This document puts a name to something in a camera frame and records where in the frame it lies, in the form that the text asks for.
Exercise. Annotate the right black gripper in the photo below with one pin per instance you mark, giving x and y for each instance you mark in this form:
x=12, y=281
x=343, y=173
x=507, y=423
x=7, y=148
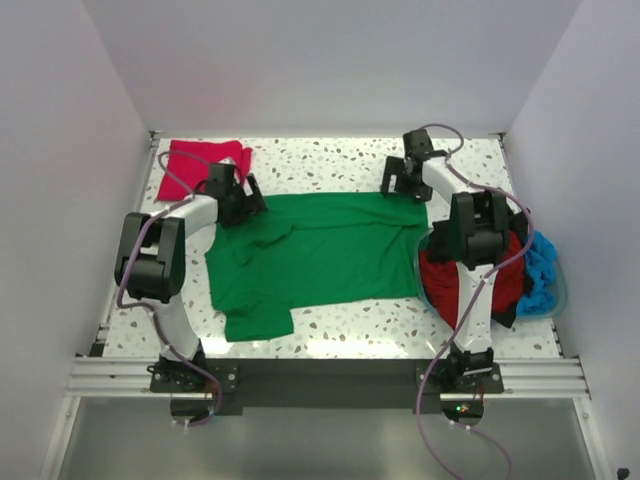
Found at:
x=395, y=166

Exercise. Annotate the folded pink red t-shirt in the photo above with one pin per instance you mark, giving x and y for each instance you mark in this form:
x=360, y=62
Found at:
x=192, y=171

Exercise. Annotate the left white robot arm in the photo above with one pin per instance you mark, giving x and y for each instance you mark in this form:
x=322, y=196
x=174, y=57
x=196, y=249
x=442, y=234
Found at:
x=150, y=268

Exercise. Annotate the green t-shirt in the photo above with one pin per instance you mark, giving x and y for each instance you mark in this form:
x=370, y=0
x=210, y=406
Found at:
x=311, y=250

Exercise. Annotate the bright blue t-shirt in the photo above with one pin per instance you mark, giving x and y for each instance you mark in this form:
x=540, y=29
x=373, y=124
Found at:
x=539, y=268

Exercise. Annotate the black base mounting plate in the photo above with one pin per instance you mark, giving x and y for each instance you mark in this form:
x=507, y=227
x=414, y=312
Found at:
x=242, y=384

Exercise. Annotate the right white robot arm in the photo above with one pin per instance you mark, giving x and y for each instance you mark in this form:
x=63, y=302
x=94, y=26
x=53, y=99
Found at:
x=476, y=238

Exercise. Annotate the dark red t-shirt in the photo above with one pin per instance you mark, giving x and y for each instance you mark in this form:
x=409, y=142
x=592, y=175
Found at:
x=440, y=285

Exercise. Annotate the translucent blue laundry basket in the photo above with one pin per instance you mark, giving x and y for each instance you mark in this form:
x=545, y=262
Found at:
x=438, y=288

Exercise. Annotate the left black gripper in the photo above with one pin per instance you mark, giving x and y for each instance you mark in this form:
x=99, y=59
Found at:
x=252, y=203

